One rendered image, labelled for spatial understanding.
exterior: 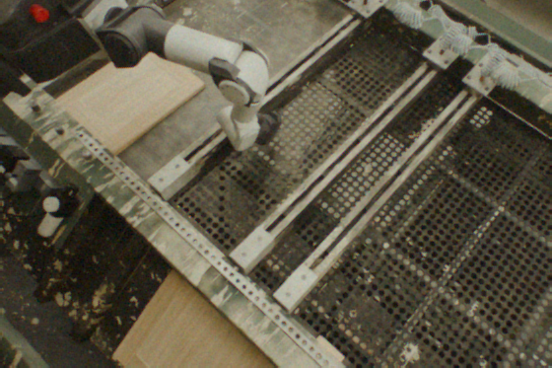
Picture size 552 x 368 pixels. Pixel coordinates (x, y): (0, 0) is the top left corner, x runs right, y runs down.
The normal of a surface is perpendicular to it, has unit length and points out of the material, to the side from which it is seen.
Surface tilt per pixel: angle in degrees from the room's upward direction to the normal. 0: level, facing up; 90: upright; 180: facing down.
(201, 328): 90
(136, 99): 56
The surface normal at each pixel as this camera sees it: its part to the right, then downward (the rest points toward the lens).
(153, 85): 0.07, -0.46
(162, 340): -0.31, -0.02
